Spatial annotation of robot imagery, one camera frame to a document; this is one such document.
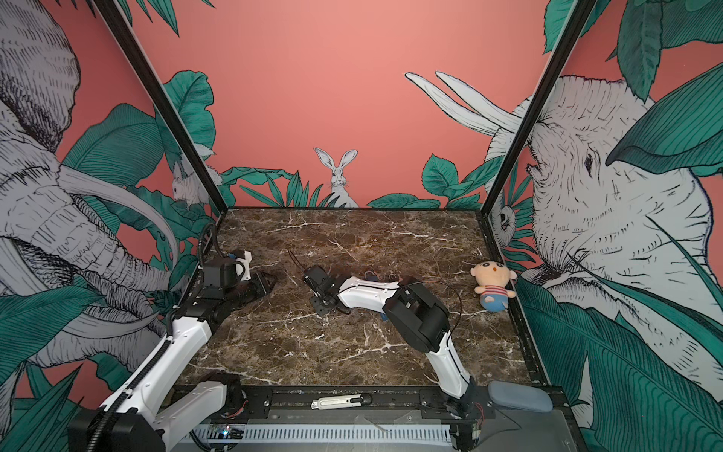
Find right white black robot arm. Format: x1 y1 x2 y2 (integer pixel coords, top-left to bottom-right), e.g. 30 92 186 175
303 266 476 403

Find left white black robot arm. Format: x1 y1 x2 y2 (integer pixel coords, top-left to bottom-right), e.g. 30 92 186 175
68 257 277 451

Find white utility knife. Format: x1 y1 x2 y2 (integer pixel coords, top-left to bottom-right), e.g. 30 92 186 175
311 394 373 411

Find small green circuit board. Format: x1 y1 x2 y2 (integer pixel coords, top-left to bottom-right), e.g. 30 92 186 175
208 425 244 442

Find plush doll striped shirt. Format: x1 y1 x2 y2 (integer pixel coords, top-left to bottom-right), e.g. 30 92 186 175
470 261 517 312

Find white perforated strip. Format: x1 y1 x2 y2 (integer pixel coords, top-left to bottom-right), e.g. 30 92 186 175
193 424 453 446

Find grey oval pad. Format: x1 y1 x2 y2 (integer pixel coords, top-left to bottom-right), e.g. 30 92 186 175
488 382 554 414

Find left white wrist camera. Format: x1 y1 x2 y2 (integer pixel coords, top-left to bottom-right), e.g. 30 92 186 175
233 250 252 282

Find left black corrugated cable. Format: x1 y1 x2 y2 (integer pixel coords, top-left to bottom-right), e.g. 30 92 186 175
197 223 224 267

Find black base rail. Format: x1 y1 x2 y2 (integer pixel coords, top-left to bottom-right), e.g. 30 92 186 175
211 382 568 423

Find left black frame post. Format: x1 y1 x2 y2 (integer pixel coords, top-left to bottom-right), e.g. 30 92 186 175
93 0 229 216

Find black frame post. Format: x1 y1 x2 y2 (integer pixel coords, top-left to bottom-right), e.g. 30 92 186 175
480 0 596 218
93 0 229 216

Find right black frame post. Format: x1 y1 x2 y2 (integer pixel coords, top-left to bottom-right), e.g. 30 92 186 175
480 0 596 218

